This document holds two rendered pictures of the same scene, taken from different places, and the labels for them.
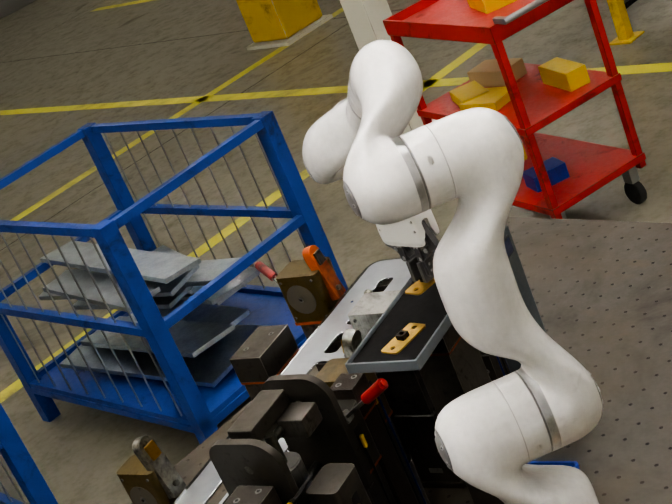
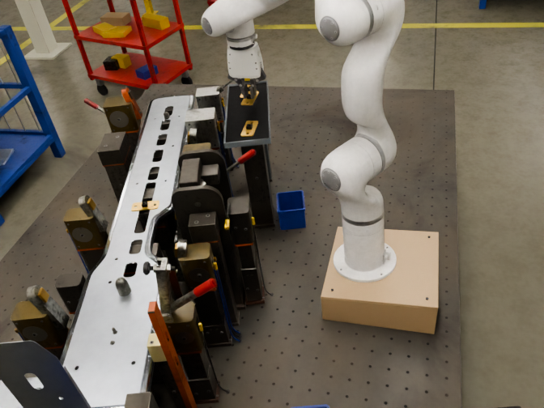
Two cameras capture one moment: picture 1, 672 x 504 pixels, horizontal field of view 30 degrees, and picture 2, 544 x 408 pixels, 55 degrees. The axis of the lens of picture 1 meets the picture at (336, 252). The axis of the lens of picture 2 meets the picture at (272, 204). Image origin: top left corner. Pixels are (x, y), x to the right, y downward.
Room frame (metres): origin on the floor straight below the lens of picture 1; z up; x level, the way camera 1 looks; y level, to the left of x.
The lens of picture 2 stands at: (0.69, 0.70, 1.99)
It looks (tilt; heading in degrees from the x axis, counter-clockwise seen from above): 40 degrees down; 325
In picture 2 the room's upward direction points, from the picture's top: 8 degrees counter-clockwise
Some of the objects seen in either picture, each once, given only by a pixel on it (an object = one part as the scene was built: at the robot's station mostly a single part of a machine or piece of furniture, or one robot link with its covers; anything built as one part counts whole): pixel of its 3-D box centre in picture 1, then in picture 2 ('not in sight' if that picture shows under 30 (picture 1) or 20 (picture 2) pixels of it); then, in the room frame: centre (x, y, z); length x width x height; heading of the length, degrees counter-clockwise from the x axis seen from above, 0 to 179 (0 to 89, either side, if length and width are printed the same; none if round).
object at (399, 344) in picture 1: (402, 336); (249, 127); (1.83, -0.05, 1.17); 0.08 x 0.04 x 0.01; 129
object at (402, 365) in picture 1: (426, 304); (247, 112); (1.92, -0.11, 1.16); 0.37 x 0.14 x 0.02; 142
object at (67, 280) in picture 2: not in sight; (82, 314); (1.85, 0.61, 0.84); 0.10 x 0.05 x 0.29; 52
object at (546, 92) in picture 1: (521, 103); (133, 35); (4.56, -0.88, 0.49); 0.81 x 0.46 x 0.98; 20
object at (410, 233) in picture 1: (400, 212); (244, 58); (1.92, -0.12, 1.33); 0.10 x 0.07 x 0.11; 36
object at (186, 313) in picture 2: not in sight; (199, 356); (1.47, 0.44, 0.87); 0.10 x 0.07 x 0.35; 52
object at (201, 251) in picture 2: not in sight; (213, 298); (1.59, 0.32, 0.88); 0.11 x 0.07 x 0.37; 52
